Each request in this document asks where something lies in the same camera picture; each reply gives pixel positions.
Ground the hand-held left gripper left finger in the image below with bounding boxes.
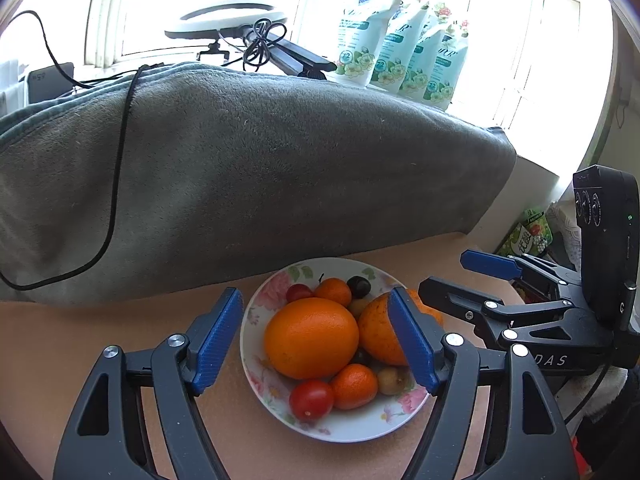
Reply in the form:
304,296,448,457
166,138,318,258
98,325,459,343
52,287,244,480

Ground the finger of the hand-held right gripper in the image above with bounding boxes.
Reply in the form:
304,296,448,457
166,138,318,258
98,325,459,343
460,249,583,301
418,276,576,347

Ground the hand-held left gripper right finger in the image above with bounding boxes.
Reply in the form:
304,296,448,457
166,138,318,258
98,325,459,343
388,286,581,480

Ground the large speckled orange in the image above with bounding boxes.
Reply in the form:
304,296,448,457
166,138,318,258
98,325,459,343
357,287,445,367

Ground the small mandarin with stem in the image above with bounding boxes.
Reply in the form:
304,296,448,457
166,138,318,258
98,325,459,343
313,274,352,308

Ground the large smooth orange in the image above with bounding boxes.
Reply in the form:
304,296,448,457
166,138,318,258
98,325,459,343
263,297,360,380

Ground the red cherry tomato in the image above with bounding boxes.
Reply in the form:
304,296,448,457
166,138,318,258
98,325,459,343
285,283,315,304
289,379,335,422

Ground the white floral plate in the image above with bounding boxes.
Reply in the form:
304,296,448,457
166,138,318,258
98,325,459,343
240,257,436,443

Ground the person's right forearm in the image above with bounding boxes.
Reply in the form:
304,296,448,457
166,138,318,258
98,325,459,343
575,365,640,480

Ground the person's right hand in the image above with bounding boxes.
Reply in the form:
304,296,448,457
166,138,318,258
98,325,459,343
565,365,628,426

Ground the green snack packet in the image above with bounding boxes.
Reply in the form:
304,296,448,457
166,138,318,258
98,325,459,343
496,206,554,261

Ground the white lace cloth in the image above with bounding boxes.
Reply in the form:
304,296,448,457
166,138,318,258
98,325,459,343
545,202,583,271

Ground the grey blanket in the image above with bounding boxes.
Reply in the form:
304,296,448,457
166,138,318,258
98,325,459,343
0,61,518,306

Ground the beige blanket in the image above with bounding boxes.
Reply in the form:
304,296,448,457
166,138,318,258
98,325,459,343
0,232,576,480

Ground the black tripod stand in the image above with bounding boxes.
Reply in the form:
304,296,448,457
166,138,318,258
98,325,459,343
240,19,338,81

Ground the dark grey charger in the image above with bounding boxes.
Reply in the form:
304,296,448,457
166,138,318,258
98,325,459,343
27,62,76,103

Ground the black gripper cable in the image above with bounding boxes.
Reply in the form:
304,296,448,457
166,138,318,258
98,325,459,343
562,362,613,428

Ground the white ring light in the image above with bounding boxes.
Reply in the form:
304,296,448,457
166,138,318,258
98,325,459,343
164,5,290,67

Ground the white window frame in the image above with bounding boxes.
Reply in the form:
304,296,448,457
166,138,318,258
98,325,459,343
0,0,613,136

